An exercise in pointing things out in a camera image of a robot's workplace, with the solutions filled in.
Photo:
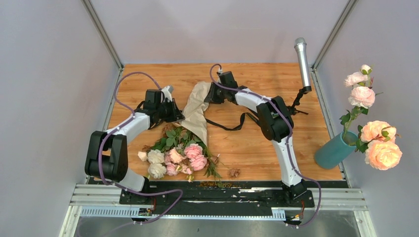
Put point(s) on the peach roses in vase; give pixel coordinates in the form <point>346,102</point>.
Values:
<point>376,139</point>

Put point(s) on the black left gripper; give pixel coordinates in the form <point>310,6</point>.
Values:
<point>177,115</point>

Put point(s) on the dried brown rose head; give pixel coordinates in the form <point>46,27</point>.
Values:
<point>234,172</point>

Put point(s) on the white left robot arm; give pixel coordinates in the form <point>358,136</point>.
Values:
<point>107,156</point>

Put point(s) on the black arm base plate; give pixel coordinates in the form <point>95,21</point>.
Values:
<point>205,198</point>

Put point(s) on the silver microphone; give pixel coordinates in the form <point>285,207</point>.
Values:
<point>300,48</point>

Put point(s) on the white slotted cable duct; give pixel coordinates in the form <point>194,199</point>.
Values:
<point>137,212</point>

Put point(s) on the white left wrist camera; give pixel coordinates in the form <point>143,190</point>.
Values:
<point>167,92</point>

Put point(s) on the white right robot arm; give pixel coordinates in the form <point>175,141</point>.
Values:
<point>274,121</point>

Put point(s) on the teal ceramic vase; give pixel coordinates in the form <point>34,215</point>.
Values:
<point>336,150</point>

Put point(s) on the rose bouquet with green leaves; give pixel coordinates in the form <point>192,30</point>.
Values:
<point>179,151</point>

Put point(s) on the brown kraft wrapping paper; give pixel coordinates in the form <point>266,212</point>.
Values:
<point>193,112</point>

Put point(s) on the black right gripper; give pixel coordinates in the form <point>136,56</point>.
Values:
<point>212,97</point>

